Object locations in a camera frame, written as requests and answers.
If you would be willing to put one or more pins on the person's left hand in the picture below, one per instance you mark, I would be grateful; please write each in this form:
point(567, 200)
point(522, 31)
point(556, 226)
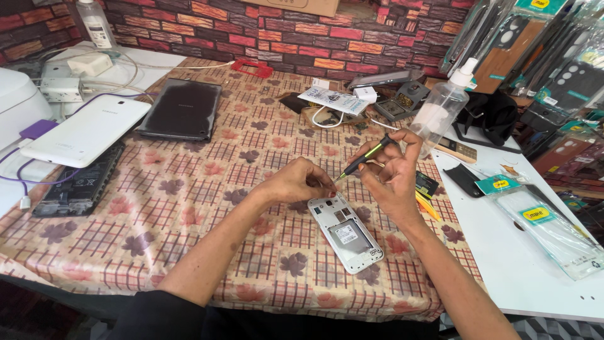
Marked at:
point(295, 179)

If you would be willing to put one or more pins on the person's right hand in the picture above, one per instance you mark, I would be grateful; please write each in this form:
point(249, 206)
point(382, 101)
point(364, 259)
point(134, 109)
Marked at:
point(396, 189)

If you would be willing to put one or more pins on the black and green screwdriver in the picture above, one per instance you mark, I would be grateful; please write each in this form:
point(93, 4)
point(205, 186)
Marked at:
point(365, 157)

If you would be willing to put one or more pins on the white smartphone without back cover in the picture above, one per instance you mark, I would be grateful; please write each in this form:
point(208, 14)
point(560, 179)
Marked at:
point(351, 238)

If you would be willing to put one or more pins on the black card with yellow print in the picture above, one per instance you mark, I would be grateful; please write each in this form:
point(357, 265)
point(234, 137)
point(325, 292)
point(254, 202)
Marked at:
point(426, 184)

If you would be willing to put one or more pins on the yellow plastic pry tool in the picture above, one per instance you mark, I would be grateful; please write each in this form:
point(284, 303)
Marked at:
point(428, 207)

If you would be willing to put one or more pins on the black phone cover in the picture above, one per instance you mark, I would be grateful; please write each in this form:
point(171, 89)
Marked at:
point(463, 180)

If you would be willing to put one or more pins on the beige keypad phone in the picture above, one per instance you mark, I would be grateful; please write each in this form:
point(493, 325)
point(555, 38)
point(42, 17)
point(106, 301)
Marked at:
point(457, 150)

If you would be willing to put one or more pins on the grey soldering iron stand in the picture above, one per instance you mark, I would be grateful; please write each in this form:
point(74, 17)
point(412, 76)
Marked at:
point(401, 103)

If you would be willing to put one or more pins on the white and blue packet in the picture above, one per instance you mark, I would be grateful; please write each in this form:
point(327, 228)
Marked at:
point(335, 100)

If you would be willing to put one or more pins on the clear spray bottle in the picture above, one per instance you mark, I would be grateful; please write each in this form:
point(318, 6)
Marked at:
point(439, 111)

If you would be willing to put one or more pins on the small white charger cube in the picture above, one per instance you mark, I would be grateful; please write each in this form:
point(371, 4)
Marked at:
point(365, 94)

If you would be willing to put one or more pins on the floral checked tablecloth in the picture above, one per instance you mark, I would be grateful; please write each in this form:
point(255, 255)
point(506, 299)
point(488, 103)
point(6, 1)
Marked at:
point(188, 198)

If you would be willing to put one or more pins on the grey phone lying flat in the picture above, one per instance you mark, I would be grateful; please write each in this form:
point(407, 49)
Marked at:
point(382, 79)

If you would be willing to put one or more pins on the small orange scrap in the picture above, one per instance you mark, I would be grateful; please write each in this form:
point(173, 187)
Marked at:
point(510, 169)

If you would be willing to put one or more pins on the black bag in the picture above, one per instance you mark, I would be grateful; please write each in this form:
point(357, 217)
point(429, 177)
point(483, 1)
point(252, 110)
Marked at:
point(490, 115)

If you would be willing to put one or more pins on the dark grey tablet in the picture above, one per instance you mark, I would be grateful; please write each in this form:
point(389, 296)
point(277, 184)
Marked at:
point(181, 111)

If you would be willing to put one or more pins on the person's black clothing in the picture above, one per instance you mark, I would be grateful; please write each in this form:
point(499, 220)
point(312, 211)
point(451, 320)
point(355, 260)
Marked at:
point(264, 321)

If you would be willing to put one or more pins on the clear phone case packet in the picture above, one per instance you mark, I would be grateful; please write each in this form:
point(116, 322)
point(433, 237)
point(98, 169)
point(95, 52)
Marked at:
point(547, 226)

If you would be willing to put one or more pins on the cardboard box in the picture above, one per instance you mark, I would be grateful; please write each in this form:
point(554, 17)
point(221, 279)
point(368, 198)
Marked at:
point(297, 5)

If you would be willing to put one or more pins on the rack of phone case packets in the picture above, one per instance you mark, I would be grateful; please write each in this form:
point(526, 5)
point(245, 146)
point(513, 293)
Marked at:
point(542, 61)

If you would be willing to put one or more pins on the white tablet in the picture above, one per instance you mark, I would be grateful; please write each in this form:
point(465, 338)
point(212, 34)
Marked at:
point(87, 132)

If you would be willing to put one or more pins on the opened black tablet with battery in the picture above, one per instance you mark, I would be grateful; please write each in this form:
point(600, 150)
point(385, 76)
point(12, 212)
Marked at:
point(80, 186)

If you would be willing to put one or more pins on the white charger adapter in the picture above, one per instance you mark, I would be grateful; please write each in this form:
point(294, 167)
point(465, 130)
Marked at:
point(89, 64)

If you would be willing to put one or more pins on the white power adapter block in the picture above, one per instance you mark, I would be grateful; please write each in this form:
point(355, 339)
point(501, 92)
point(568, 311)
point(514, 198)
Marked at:
point(61, 89)

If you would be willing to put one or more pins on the clear plastic bottle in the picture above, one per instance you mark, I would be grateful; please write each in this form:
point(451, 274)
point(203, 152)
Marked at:
point(96, 23)

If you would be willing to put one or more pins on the purple plug box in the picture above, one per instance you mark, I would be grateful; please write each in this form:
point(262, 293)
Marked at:
point(38, 129)

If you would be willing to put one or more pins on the white appliance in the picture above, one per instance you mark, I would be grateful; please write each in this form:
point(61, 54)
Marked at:
point(19, 106)

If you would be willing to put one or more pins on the red phone frame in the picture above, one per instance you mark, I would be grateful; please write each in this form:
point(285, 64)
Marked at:
point(252, 68)

